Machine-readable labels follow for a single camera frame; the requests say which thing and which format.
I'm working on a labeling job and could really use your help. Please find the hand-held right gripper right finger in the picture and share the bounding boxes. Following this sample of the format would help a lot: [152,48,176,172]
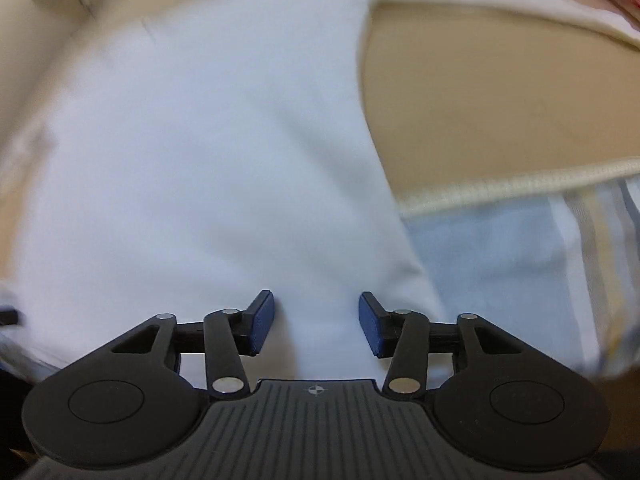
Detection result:
[359,291,531,395]

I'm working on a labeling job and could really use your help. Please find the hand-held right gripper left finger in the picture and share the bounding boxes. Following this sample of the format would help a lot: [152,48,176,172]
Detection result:
[111,290,275,401]

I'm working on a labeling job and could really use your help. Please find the white small shirt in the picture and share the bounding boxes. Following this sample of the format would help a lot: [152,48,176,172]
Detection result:
[0,0,640,391]

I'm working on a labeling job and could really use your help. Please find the striped light blue bed sheet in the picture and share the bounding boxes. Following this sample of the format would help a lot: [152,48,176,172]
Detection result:
[400,160,640,381]

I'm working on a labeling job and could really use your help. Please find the beige bed mat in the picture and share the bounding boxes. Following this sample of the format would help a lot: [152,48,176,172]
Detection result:
[0,0,640,201]

